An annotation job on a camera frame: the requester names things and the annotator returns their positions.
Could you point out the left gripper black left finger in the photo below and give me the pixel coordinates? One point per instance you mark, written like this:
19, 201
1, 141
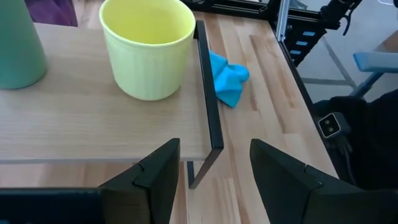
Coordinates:
149, 193

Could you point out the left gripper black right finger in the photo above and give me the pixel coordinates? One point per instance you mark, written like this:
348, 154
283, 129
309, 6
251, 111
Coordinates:
289, 193

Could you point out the small silver-rimmed depth camera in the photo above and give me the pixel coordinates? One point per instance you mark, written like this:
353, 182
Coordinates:
329, 125

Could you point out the blue padded bench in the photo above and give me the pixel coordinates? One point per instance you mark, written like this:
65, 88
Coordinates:
376, 62

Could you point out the black lever clamp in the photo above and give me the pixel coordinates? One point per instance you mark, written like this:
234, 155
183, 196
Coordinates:
334, 12

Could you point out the pale yellow mug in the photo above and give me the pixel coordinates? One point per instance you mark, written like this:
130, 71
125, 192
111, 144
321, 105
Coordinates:
146, 56

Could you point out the wooden shelf black metal frame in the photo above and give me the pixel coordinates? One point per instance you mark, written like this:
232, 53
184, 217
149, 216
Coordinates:
77, 124

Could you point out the black fabric cover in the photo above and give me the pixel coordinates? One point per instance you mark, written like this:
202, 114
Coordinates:
373, 140

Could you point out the tall purple translucent cup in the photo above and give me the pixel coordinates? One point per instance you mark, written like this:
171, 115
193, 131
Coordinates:
53, 12

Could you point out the silver aluminium upright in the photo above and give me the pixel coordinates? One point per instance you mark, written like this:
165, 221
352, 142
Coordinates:
282, 21

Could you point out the blue crumpled cloth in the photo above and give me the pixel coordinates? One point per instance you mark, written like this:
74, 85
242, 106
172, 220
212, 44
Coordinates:
228, 81

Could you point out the green plastic cup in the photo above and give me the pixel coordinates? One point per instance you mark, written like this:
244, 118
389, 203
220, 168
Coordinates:
18, 46

